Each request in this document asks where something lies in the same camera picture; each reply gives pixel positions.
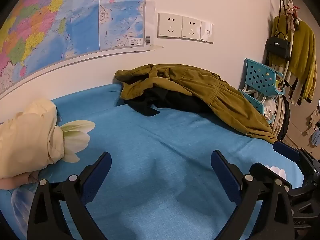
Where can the blue perforated plastic rack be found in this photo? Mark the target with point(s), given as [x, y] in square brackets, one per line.
[260, 76]

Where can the yellow-green cardigan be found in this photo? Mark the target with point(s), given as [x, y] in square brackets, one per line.
[302, 52]

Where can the cream folded garment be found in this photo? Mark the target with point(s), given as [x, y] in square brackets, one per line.
[27, 135]

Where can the beige clothes pile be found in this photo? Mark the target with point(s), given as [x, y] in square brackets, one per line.
[280, 115]

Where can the beige and blue clothes heap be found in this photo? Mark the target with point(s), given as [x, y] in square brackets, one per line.
[315, 125]

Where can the blue floral bed sheet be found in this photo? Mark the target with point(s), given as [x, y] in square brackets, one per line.
[155, 155]

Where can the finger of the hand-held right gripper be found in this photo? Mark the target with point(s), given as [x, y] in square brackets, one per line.
[287, 152]
[265, 171]

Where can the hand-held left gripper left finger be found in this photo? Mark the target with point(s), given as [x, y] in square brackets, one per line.
[97, 177]

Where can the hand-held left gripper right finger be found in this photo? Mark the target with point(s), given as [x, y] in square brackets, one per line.
[225, 173]

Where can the black garment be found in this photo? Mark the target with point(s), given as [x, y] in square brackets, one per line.
[172, 102]

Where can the black handbag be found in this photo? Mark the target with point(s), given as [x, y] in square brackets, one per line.
[277, 46]

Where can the white wall data socket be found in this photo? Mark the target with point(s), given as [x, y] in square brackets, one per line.
[207, 32]

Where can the olive green garment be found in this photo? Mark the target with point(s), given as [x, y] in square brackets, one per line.
[212, 90]

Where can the colourful wall map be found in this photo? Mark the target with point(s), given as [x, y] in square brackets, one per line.
[62, 17]

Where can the pink folded garment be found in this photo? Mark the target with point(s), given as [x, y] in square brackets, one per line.
[15, 181]

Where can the clear tape strip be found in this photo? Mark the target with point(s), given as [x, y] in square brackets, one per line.
[156, 47]

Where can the small plush toy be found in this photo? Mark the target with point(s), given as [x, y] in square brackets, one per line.
[291, 15]

